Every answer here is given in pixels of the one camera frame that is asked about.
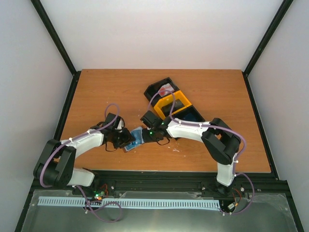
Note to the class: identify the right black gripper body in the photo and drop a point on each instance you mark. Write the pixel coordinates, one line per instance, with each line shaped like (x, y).
(151, 137)

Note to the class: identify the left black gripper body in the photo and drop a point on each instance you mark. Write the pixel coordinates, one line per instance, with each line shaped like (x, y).
(119, 140)

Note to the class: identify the blue credit card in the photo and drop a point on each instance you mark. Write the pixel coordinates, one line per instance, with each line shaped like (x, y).
(131, 146)
(137, 134)

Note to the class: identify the brown leather card holder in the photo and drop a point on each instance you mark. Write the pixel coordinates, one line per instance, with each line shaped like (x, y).
(137, 135)

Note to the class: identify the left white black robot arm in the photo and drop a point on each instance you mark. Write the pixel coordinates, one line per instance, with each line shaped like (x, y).
(55, 167)

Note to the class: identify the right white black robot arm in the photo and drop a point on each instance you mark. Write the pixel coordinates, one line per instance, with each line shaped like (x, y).
(221, 142)

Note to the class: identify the black card stack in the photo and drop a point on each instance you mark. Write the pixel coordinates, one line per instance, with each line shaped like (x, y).
(177, 105)

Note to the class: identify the black right card bin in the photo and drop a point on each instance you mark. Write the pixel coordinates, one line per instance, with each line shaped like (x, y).
(189, 114)

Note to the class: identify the black card bin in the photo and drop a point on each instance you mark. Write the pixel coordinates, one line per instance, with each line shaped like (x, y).
(152, 94)
(189, 114)

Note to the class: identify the black left card bin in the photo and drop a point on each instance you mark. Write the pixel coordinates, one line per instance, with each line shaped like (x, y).
(152, 94)

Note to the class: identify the yellow middle card bin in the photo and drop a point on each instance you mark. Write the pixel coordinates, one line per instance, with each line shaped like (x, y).
(172, 97)

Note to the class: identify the red white credit card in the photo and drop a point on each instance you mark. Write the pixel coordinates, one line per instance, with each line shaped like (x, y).
(166, 89)

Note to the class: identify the small electronics board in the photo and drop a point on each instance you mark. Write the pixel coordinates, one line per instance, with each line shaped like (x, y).
(101, 193)

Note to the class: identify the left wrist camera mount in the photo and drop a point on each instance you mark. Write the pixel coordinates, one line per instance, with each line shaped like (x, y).
(121, 124)

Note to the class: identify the light blue cable duct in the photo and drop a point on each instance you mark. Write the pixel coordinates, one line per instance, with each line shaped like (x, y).
(131, 203)

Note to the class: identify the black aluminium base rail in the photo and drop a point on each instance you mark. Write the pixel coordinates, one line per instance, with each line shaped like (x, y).
(204, 184)

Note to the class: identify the left black frame post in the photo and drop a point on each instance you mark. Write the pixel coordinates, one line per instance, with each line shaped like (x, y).
(43, 15)

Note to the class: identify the black frame post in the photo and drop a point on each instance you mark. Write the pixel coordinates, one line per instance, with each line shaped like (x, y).
(278, 17)
(43, 15)

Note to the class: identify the right black frame post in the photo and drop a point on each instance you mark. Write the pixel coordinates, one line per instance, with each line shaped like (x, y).
(278, 17)

